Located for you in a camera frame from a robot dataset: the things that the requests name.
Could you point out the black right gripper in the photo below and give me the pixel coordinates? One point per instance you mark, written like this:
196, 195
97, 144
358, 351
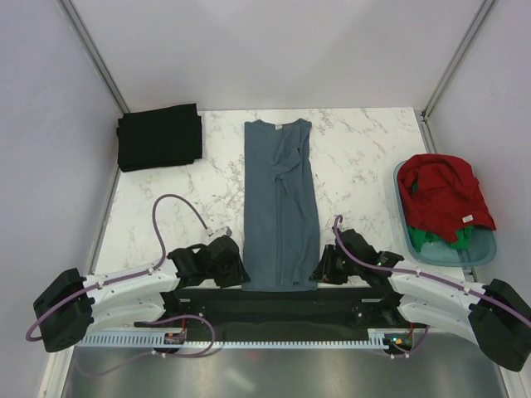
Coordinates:
323, 272

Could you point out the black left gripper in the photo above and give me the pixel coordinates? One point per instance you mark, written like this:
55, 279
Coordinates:
237, 274

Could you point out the blue-grey t-shirt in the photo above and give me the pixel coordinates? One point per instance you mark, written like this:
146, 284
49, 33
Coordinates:
281, 247

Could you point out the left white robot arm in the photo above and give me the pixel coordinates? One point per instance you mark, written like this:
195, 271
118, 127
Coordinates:
73, 305

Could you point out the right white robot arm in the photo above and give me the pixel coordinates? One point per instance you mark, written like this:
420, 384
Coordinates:
492, 316

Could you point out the folded black t-shirt stack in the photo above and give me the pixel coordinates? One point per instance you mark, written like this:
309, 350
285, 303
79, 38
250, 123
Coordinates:
164, 137

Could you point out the green t-shirt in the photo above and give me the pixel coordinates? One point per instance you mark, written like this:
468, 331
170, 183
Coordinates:
435, 240

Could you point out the red t-shirt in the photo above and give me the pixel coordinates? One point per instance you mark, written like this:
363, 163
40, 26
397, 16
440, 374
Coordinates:
441, 197

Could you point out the teal plastic basket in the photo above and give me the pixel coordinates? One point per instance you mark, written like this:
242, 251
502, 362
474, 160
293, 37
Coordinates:
481, 249

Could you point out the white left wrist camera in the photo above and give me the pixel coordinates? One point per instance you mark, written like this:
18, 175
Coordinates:
213, 234

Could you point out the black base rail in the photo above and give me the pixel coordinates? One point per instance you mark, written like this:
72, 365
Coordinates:
323, 314

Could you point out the white slotted cable duct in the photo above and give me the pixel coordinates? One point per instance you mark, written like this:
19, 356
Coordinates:
153, 339

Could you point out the right aluminium frame post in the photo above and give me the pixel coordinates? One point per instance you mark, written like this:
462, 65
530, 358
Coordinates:
471, 32

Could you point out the aluminium frame post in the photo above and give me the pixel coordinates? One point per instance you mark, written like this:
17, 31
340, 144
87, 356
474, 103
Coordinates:
471, 32
81, 30

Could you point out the left aluminium frame post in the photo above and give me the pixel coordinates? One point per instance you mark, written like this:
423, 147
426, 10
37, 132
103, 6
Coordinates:
81, 30

